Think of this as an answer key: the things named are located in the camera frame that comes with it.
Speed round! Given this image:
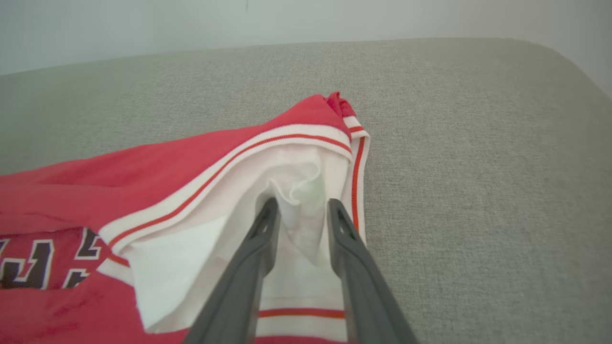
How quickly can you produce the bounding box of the red jersey with black lettering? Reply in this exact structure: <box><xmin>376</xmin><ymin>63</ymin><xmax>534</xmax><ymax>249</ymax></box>
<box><xmin>0</xmin><ymin>92</ymin><xmax>371</xmax><ymax>344</ymax></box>

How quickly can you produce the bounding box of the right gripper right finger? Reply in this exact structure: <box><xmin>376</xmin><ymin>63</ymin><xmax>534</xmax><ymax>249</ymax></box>
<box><xmin>328</xmin><ymin>198</ymin><xmax>419</xmax><ymax>344</ymax></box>

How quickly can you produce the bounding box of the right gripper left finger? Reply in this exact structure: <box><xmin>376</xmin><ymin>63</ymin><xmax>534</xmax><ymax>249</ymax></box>
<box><xmin>184</xmin><ymin>197</ymin><xmax>281</xmax><ymax>344</ymax></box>

